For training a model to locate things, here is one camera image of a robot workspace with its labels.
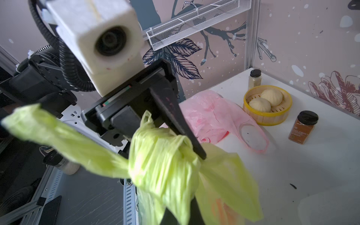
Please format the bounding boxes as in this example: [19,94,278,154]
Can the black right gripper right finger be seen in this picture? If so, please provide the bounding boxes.
[189,198,205,225]

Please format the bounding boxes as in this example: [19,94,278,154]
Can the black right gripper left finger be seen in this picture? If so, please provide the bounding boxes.
[160,208,179,225]

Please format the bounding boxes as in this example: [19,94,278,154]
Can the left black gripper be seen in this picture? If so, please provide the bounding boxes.
[81,59,207,159]

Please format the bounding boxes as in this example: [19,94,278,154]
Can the peach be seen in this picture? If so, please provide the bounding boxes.
[211,198,245,225]

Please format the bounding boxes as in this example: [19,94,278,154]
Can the green plastic bag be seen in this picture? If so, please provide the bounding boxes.
[1,104,263,225]

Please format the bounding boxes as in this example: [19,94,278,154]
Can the pink plastic bag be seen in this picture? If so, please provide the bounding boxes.
[179,90,270,153]

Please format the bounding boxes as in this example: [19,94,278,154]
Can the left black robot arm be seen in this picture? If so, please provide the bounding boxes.
[1,46,206,159]

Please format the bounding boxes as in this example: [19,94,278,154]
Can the spice jar pale contents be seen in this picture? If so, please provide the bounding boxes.
[248,69,262,89]

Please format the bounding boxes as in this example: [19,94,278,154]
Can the bun in basket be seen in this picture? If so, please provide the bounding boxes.
[248,97,272,113]
[260,89,283,107]

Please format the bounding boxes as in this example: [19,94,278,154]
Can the red pepper spice jar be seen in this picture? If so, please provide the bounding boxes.
[288,111,319,144]

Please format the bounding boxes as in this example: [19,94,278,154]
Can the white wire mesh basket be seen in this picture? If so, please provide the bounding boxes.
[146,0,252,51]

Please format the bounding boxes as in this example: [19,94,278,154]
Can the black corrugated cable conduit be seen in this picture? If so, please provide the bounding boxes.
[27,0,96,92]

